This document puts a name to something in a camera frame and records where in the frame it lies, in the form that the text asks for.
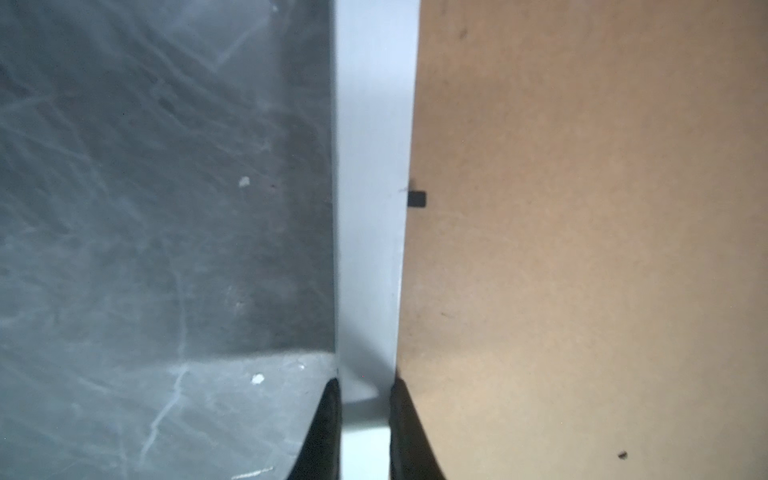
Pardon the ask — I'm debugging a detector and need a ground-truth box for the brown backing board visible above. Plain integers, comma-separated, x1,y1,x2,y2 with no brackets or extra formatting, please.
398,1,767,479

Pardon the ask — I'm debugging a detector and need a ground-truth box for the white picture frame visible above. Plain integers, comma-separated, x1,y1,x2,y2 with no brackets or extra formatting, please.
332,1,420,479

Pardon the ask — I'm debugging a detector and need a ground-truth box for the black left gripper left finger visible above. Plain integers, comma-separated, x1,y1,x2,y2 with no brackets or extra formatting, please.
287,379,341,480

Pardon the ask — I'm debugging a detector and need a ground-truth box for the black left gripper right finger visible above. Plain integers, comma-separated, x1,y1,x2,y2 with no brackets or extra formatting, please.
389,377,446,480

